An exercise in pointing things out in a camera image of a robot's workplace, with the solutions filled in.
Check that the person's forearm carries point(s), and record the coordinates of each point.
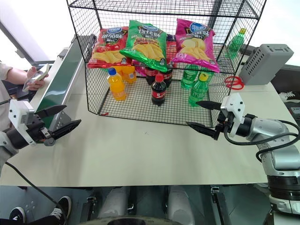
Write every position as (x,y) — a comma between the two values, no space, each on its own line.
(16,73)

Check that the black table bracket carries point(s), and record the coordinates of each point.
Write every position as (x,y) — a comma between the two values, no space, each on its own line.
(219,204)
(90,207)

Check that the green soda bottle yellow cap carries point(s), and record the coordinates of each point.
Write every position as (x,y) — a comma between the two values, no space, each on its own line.
(236,43)
(198,91)

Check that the pink snack bag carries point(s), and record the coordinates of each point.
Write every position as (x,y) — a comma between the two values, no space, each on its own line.
(138,69)

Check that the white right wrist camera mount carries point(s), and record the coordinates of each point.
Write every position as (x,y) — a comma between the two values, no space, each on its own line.
(235,110)

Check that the orange soda bottle blue cap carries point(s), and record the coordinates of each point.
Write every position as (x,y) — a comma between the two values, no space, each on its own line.
(116,86)

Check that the magenta chips bag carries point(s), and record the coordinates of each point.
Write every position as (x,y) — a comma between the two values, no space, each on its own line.
(195,44)

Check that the grey vented box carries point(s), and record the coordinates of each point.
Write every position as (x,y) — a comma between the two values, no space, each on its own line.
(264,63)

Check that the cola bottle red cap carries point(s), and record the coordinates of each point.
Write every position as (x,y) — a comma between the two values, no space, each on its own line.
(159,92)

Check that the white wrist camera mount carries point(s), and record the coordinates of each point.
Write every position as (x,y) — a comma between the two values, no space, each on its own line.
(235,110)
(17,117)

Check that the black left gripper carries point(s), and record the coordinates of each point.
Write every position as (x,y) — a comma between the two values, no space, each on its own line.
(36,130)

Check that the green conveyor belt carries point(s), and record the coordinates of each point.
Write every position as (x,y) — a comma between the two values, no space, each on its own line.
(63,77)

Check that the small white object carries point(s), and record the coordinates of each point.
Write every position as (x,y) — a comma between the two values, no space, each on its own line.
(287,95)

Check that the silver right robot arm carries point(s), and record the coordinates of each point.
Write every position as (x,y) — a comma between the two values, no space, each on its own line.
(276,150)

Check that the black white sneaker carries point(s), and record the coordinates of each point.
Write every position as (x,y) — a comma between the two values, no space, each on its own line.
(61,207)
(17,214)

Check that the green chips bag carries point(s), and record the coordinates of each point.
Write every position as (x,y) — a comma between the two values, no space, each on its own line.
(146,44)

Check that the white robot leg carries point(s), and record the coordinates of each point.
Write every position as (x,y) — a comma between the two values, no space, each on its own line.
(113,202)
(180,206)

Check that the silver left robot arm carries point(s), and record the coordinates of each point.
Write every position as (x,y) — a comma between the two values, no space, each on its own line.
(14,140)

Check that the dark red snack packet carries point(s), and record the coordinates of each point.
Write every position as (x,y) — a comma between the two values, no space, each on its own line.
(171,45)

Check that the person's hand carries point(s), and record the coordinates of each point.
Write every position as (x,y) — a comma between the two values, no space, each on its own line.
(35,83)

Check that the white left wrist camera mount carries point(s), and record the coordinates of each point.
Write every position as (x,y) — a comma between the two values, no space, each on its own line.
(17,117)

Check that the red chips bag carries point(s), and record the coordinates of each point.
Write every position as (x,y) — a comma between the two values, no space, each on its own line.
(106,50)

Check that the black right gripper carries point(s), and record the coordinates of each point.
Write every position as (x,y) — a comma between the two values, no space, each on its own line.
(222,120)

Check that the white smartphone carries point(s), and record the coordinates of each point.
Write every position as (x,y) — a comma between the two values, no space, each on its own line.
(38,74)

